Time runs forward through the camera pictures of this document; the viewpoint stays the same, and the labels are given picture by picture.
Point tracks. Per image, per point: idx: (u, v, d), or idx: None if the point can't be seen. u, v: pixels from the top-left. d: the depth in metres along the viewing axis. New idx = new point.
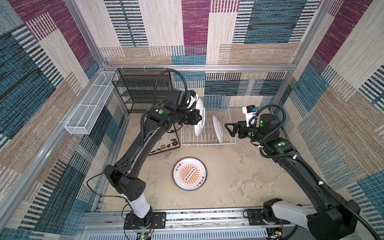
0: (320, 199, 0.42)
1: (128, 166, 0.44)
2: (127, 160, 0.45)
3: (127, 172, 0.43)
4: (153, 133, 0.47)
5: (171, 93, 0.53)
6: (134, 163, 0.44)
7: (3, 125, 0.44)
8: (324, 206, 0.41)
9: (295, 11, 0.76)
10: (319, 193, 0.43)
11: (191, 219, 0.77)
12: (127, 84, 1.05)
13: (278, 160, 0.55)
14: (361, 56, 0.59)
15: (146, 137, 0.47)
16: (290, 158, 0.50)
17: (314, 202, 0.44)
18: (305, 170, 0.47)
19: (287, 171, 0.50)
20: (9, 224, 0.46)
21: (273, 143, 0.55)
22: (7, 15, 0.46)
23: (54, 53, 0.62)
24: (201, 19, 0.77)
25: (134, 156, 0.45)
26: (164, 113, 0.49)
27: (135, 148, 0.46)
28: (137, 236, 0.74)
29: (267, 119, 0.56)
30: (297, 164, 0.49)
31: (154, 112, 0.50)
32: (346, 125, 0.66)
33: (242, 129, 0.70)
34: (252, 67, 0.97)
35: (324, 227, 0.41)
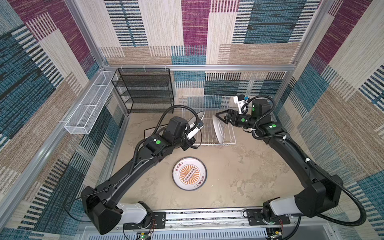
0: (306, 175, 0.45)
1: (109, 192, 0.41)
2: (109, 186, 0.42)
3: (105, 200, 0.40)
4: (145, 162, 0.46)
5: (171, 123, 0.52)
6: (117, 189, 0.42)
7: (3, 125, 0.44)
8: (310, 180, 0.43)
9: (295, 11, 0.76)
10: (305, 169, 0.45)
11: (191, 219, 0.77)
12: (127, 84, 1.05)
13: (269, 141, 0.57)
14: (361, 56, 0.59)
15: (138, 165, 0.46)
16: (280, 139, 0.52)
17: (301, 180, 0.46)
18: (294, 150, 0.49)
19: (277, 151, 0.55)
20: (9, 224, 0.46)
21: (265, 126, 0.57)
22: (8, 15, 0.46)
23: (54, 53, 0.62)
24: (201, 19, 0.77)
25: (118, 183, 0.42)
26: (161, 145, 0.50)
27: (123, 174, 0.44)
28: (137, 236, 0.74)
29: (259, 103, 0.59)
30: (287, 144, 0.51)
31: (152, 141, 0.51)
32: (346, 125, 0.66)
33: (236, 117, 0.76)
34: (252, 67, 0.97)
35: (307, 200, 0.44)
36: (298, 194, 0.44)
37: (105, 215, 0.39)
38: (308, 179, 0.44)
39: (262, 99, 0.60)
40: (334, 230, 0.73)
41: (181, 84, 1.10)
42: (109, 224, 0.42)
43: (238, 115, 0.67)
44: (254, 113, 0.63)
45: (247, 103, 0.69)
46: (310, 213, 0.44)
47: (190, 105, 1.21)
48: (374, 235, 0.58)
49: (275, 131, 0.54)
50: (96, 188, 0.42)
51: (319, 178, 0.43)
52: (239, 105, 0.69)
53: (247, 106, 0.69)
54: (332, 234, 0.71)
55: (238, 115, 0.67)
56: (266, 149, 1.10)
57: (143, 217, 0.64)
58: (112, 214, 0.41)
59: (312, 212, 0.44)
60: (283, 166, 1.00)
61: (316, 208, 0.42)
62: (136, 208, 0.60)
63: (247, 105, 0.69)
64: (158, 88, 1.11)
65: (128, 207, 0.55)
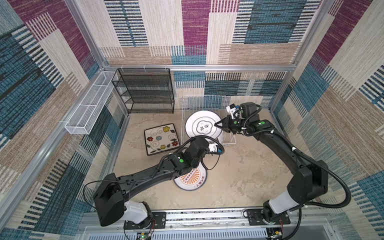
0: (293, 162, 0.48)
1: (130, 185, 0.44)
2: (132, 180, 0.46)
3: (127, 191, 0.43)
4: (166, 173, 0.51)
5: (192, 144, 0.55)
6: (137, 186, 0.45)
7: (3, 125, 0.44)
8: (297, 165, 0.46)
9: (295, 11, 0.76)
10: (292, 156, 0.48)
11: (191, 219, 0.77)
12: (127, 84, 1.05)
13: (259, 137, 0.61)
14: (361, 56, 0.59)
15: (160, 172, 0.50)
16: (268, 133, 0.56)
17: (289, 167, 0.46)
18: (281, 141, 0.53)
19: (268, 146, 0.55)
20: (9, 224, 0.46)
21: (254, 124, 0.62)
22: (7, 15, 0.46)
23: (54, 53, 0.62)
24: (201, 19, 0.77)
25: (141, 180, 0.47)
26: (183, 164, 0.55)
27: (145, 174, 0.48)
28: (137, 236, 0.74)
29: (245, 105, 0.66)
30: (274, 137, 0.55)
31: (176, 155, 0.58)
32: (346, 125, 0.66)
33: (228, 122, 0.71)
34: (252, 67, 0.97)
35: (297, 186, 0.47)
36: (289, 182, 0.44)
37: (117, 206, 0.41)
38: (295, 165, 0.47)
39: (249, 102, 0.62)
40: (334, 230, 0.73)
41: (181, 83, 1.10)
42: (111, 217, 0.43)
43: (230, 119, 0.72)
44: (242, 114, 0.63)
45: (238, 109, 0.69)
46: (302, 200, 0.46)
47: (190, 105, 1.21)
48: (374, 235, 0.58)
49: (264, 126, 0.59)
50: (119, 178, 0.45)
51: (306, 163, 0.46)
52: (231, 112, 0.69)
53: (238, 112, 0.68)
54: (331, 233, 0.71)
55: (231, 119, 0.73)
56: (266, 148, 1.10)
57: (141, 219, 0.63)
58: (120, 208, 0.43)
59: (303, 198, 0.46)
60: (283, 166, 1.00)
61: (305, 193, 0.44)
62: (139, 208, 0.60)
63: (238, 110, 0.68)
64: (158, 88, 1.11)
65: (131, 205, 0.55)
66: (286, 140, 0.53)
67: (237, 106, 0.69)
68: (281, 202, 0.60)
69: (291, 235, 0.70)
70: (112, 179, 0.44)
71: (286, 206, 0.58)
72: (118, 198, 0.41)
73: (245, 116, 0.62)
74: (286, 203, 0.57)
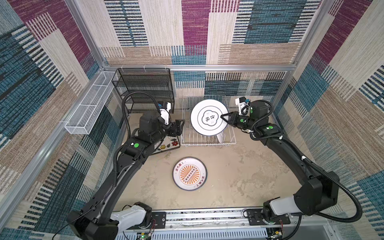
0: (302, 172, 0.46)
1: (97, 210, 0.39)
2: (96, 203, 0.40)
3: (96, 217, 0.38)
4: (127, 168, 0.45)
5: (141, 122, 0.49)
6: (105, 205, 0.40)
7: (3, 125, 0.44)
8: (307, 176, 0.44)
9: (295, 11, 0.76)
10: (302, 166, 0.46)
11: (191, 219, 0.77)
12: (127, 84, 1.05)
13: (267, 142, 0.59)
14: (361, 56, 0.59)
15: (121, 173, 0.44)
16: (277, 139, 0.54)
17: (298, 178, 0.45)
18: (290, 148, 0.51)
19: (275, 152, 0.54)
20: (9, 224, 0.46)
21: (262, 128, 0.59)
22: (7, 15, 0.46)
23: (54, 53, 0.62)
24: (201, 19, 0.77)
25: (104, 197, 0.41)
26: (140, 147, 0.48)
27: (107, 187, 0.42)
28: (137, 236, 0.74)
29: (256, 105, 0.61)
30: (283, 143, 0.53)
31: (129, 146, 0.49)
32: (346, 125, 0.66)
33: (234, 118, 0.69)
34: (252, 67, 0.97)
35: (306, 197, 0.44)
36: (297, 191, 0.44)
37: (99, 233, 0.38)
38: (304, 176, 0.45)
39: (259, 100, 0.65)
40: (334, 230, 0.73)
41: (181, 83, 1.10)
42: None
43: (237, 116, 0.69)
44: (252, 114, 0.64)
45: (247, 105, 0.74)
46: (309, 211, 0.44)
47: (190, 105, 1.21)
48: (374, 235, 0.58)
49: (271, 131, 0.57)
50: (82, 209, 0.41)
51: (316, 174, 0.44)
52: (240, 106, 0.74)
53: (247, 108, 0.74)
54: (331, 233, 0.71)
55: (237, 116, 0.69)
56: (266, 149, 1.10)
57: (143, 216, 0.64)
58: (106, 229, 0.40)
59: (311, 209, 0.44)
60: (283, 166, 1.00)
61: (314, 204, 0.42)
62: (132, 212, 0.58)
63: (247, 106, 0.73)
64: (158, 88, 1.11)
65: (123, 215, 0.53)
66: (296, 148, 0.51)
67: (248, 100, 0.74)
68: (283, 205, 0.59)
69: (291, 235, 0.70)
70: (74, 218, 0.38)
71: (287, 209, 0.57)
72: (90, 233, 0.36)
73: (255, 116, 0.63)
74: (287, 206, 0.57)
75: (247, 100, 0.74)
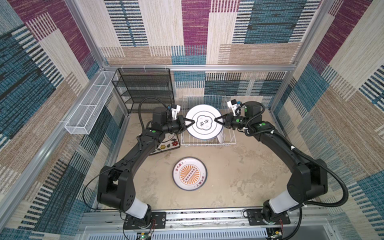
0: (292, 160, 0.49)
1: (127, 165, 0.48)
2: (126, 161, 0.49)
3: (128, 168, 0.47)
4: (149, 143, 0.57)
5: (154, 115, 0.63)
6: (134, 163, 0.49)
7: (3, 125, 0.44)
8: (295, 163, 0.47)
9: (295, 11, 0.76)
10: (291, 155, 0.49)
11: (191, 219, 0.77)
12: (127, 84, 1.05)
13: (260, 138, 0.62)
14: (361, 56, 0.59)
15: (144, 146, 0.56)
16: (268, 133, 0.58)
17: (288, 166, 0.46)
18: (280, 140, 0.55)
19: (269, 147, 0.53)
20: (9, 224, 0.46)
21: (255, 125, 0.64)
22: (7, 15, 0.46)
23: (54, 53, 0.62)
24: (201, 19, 0.77)
25: (132, 157, 0.51)
26: (157, 133, 0.63)
27: (134, 151, 0.53)
28: (137, 235, 0.73)
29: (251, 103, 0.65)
30: (274, 137, 0.56)
31: (147, 131, 0.63)
32: (346, 125, 0.66)
33: (230, 118, 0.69)
34: (252, 67, 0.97)
35: (297, 185, 0.47)
36: (289, 180, 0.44)
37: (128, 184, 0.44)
38: (293, 163, 0.48)
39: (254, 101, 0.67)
40: (334, 230, 0.73)
41: (181, 83, 1.10)
42: (127, 200, 0.46)
43: (233, 116, 0.73)
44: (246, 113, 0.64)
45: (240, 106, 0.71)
46: (301, 199, 0.46)
47: (190, 105, 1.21)
48: (374, 235, 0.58)
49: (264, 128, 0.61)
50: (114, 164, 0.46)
51: (304, 162, 0.47)
52: (232, 108, 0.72)
53: (240, 109, 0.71)
54: (331, 233, 0.71)
55: (233, 116, 0.73)
56: (266, 149, 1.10)
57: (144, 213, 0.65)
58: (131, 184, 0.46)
59: (302, 197, 0.46)
60: (283, 166, 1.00)
61: (304, 191, 0.45)
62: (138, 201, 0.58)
63: (240, 108, 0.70)
64: (158, 88, 1.11)
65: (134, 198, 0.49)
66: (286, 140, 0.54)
67: (239, 102, 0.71)
68: (281, 201, 0.60)
69: (291, 235, 0.70)
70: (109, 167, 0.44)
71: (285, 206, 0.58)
72: (122, 181, 0.43)
73: (249, 115, 0.68)
74: (284, 202, 0.58)
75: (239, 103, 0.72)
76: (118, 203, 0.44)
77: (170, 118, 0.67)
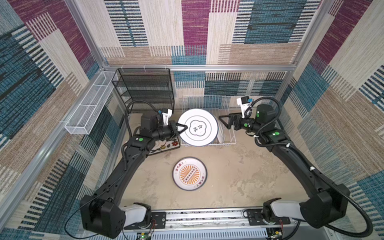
0: (312, 184, 0.44)
1: (111, 191, 0.42)
2: (109, 186, 0.43)
3: (111, 197, 0.41)
4: (135, 157, 0.50)
5: (144, 120, 0.56)
6: (118, 187, 0.43)
7: (3, 125, 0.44)
8: (316, 189, 0.42)
9: (295, 11, 0.76)
10: (311, 177, 0.44)
11: (191, 219, 0.77)
12: (127, 84, 1.05)
13: (272, 149, 0.56)
14: (361, 56, 0.59)
15: (130, 161, 0.49)
16: (284, 146, 0.52)
17: (307, 188, 0.46)
18: (298, 158, 0.48)
19: (283, 159, 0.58)
20: (9, 224, 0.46)
21: (268, 134, 0.56)
22: (7, 15, 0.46)
23: (54, 53, 0.62)
24: (201, 19, 0.77)
25: (116, 180, 0.44)
26: (144, 141, 0.55)
27: (119, 172, 0.46)
28: (137, 236, 0.74)
29: (264, 110, 0.57)
30: (290, 152, 0.50)
31: (134, 141, 0.55)
32: (346, 125, 0.66)
33: (238, 121, 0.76)
34: (252, 67, 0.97)
35: (314, 210, 0.43)
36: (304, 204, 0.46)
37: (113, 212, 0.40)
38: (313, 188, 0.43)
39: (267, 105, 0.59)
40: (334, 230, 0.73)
41: (181, 83, 1.10)
42: (116, 227, 0.43)
43: (241, 119, 0.66)
44: (259, 118, 0.60)
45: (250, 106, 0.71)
46: (317, 223, 0.43)
47: (190, 105, 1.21)
48: (374, 235, 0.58)
49: (277, 138, 0.54)
50: (95, 193, 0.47)
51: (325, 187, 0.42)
52: (243, 108, 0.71)
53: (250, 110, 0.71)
54: (332, 233, 0.71)
55: (241, 119, 0.66)
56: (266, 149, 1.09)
57: (144, 213, 0.65)
58: (117, 211, 0.42)
59: (318, 222, 0.42)
60: (283, 166, 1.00)
61: (322, 218, 0.41)
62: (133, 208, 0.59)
63: (250, 108, 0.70)
64: (158, 88, 1.11)
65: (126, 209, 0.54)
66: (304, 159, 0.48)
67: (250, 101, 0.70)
68: (286, 209, 0.58)
69: (291, 235, 0.70)
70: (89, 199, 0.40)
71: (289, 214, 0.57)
72: (106, 211, 0.38)
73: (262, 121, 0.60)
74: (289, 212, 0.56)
75: (250, 101, 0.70)
76: (106, 231, 0.40)
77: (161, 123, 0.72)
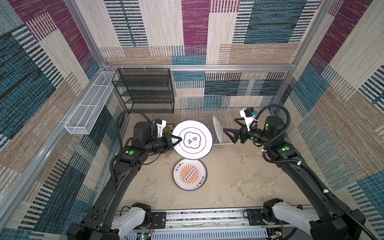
0: (325, 208, 0.41)
1: (99, 217, 0.39)
2: (97, 211, 0.40)
3: (100, 225, 0.38)
4: (125, 174, 0.47)
5: (136, 130, 0.53)
6: (107, 212, 0.40)
7: (3, 125, 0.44)
8: (329, 215, 0.40)
9: (295, 11, 0.76)
10: (323, 201, 0.42)
11: (191, 219, 0.77)
12: (127, 84, 1.05)
13: (281, 165, 0.53)
14: (361, 56, 0.59)
15: (119, 180, 0.45)
16: (294, 165, 0.49)
17: (317, 210, 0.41)
18: (309, 176, 0.46)
19: (291, 176, 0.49)
20: (9, 224, 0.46)
21: (277, 148, 0.54)
22: (7, 15, 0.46)
23: (54, 53, 0.62)
24: (201, 19, 0.77)
25: (105, 204, 0.41)
26: (135, 155, 0.50)
27: (106, 195, 0.43)
28: (137, 236, 0.74)
29: (274, 123, 0.53)
30: (301, 170, 0.48)
31: (124, 154, 0.51)
32: (346, 125, 0.66)
33: (244, 135, 0.63)
34: (252, 67, 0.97)
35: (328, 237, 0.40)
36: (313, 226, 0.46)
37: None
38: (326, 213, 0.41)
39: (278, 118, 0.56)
40: None
41: (181, 83, 1.10)
42: None
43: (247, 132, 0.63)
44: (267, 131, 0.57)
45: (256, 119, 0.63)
46: None
47: (190, 105, 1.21)
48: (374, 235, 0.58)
49: (287, 154, 0.52)
50: (83, 220, 0.39)
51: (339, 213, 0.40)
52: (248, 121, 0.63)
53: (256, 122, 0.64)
54: None
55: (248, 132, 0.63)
56: None
57: (143, 215, 0.64)
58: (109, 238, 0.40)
59: None
60: None
61: None
62: (131, 215, 0.58)
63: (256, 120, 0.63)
64: (158, 88, 1.11)
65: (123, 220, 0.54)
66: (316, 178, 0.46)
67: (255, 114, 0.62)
68: (288, 215, 0.58)
69: (290, 235, 0.70)
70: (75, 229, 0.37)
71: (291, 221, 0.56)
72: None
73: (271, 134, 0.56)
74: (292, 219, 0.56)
75: (254, 113, 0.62)
76: None
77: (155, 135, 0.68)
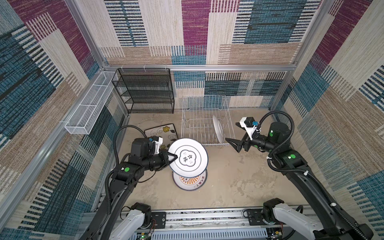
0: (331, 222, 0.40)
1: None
2: (92, 234, 0.40)
3: None
4: (121, 194, 0.46)
5: (134, 146, 0.53)
6: (102, 234, 0.40)
7: (3, 125, 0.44)
8: (336, 230, 0.39)
9: (295, 11, 0.76)
10: (330, 215, 0.41)
11: (191, 219, 0.77)
12: (127, 84, 1.05)
13: (287, 174, 0.52)
14: (361, 56, 0.59)
15: (114, 199, 0.45)
16: (301, 174, 0.47)
17: (323, 223, 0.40)
18: (316, 189, 0.45)
19: (296, 185, 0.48)
20: (9, 224, 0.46)
21: (282, 155, 0.52)
22: (7, 15, 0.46)
23: (54, 53, 0.62)
24: (201, 19, 0.77)
25: (100, 227, 0.41)
26: (131, 172, 0.50)
27: (100, 215, 0.42)
28: (137, 235, 0.73)
29: (279, 130, 0.52)
30: (308, 181, 0.46)
31: (120, 171, 0.50)
32: (346, 125, 0.66)
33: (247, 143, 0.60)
34: (252, 67, 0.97)
35: None
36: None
37: None
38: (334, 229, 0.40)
39: (283, 124, 0.54)
40: None
41: (181, 83, 1.10)
42: None
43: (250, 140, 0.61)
44: (273, 138, 0.55)
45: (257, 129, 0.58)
46: None
47: (190, 105, 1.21)
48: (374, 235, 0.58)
49: (293, 161, 0.50)
50: None
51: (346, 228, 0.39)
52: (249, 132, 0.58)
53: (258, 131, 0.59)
54: None
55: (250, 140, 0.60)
56: None
57: (143, 217, 0.65)
58: None
59: None
60: None
61: None
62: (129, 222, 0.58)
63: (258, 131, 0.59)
64: (158, 88, 1.11)
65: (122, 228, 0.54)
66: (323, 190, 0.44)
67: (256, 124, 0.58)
68: (290, 221, 0.57)
69: (290, 235, 0.70)
70: None
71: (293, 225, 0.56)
72: None
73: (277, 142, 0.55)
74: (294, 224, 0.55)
75: (255, 124, 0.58)
76: None
77: (152, 151, 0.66)
